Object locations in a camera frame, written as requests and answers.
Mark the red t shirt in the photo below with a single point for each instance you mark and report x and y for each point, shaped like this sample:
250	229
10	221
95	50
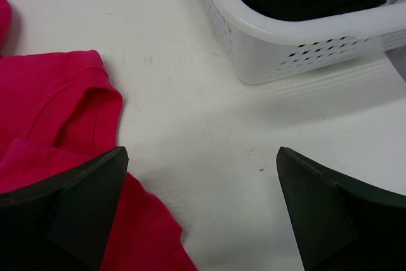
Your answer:
58	111

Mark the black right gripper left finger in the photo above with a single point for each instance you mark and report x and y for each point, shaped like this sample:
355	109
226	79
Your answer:
63	222

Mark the white perforated plastic basket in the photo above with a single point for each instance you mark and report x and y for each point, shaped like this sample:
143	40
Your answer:
263	49

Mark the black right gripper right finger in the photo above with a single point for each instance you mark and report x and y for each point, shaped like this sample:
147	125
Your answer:
339	222

